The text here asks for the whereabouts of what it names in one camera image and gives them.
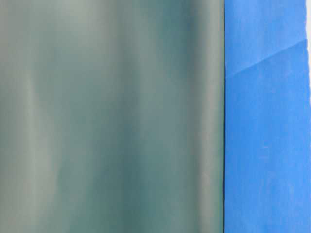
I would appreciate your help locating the green backdrop curtain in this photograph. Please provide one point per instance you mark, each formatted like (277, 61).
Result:
(111, 116)

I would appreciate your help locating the blue table cloth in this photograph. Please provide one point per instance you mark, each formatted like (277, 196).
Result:
(267, 117)

